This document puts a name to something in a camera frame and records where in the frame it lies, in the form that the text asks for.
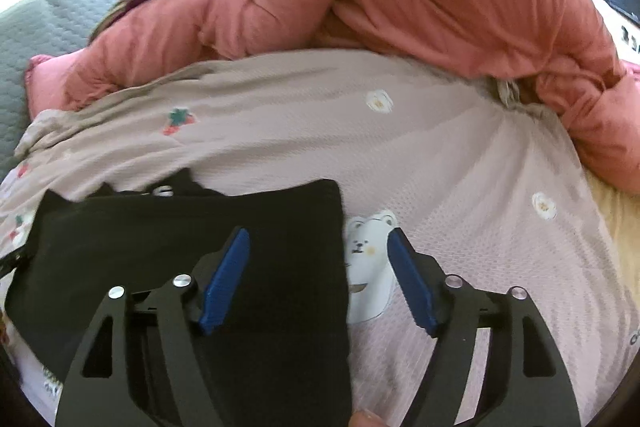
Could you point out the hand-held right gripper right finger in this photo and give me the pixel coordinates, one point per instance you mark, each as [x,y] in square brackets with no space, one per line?
[412,282]

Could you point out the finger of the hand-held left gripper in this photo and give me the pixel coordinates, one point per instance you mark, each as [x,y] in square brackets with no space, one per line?
[10,264]

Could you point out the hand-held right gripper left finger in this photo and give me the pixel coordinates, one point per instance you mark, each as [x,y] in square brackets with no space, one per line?
[222,292]

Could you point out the black t-shirt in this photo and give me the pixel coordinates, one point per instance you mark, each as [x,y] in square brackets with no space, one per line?
[275,257]

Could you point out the person's right hand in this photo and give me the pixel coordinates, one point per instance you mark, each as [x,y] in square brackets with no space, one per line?
[367,419]

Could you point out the beige printed blanket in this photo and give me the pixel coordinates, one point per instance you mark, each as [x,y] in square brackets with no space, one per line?
[450,157]

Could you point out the cream bedsheet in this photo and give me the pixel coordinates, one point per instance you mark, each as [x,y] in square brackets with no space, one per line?
[620,232]

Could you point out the grey-green quilted mattress cover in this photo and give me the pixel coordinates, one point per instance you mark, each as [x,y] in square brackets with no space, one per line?
[40,32]

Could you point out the pink quilt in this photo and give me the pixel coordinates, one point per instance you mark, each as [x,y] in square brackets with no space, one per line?
[450,7]

